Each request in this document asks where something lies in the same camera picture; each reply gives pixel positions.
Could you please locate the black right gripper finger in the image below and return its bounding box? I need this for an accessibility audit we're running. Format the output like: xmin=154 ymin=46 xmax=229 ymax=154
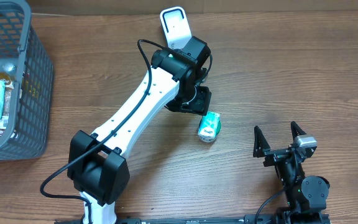
xmin=290 ymin=121 xmax=306 ymax=139
xmin=253 ymin=126 xmax=270 ymax=157

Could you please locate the green lid white jar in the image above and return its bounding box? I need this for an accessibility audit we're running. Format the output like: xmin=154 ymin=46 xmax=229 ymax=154
xmin=198 ymin=111 xmax=221 ymax=142

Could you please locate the yellow oil bottle silver cap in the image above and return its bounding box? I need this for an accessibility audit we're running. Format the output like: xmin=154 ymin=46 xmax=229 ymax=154
xmin=0 ymin=58 xmax=18 ymax=80

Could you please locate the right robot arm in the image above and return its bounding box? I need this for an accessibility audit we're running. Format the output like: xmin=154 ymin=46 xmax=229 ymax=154
xmin=253 ymin=121 xmax=331 ymax=223

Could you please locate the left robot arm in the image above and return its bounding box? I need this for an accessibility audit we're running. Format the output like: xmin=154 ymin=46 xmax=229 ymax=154
xmin=67 ymin=36 xmax=213 ymax=223

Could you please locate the white barcode scanner stand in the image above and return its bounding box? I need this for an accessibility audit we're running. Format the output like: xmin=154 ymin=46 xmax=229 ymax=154
xmin=160 ymin=6 xmax=192 ymax=49

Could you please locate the grey plastic mesh basket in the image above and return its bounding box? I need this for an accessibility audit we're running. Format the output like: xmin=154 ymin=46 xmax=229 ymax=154
xmin=0 ymin=0 xmax=55 ymax=160

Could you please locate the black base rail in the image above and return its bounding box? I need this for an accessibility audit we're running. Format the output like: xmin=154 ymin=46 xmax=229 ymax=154
xmin=54 ymin=215 xmax=331 ymax=224

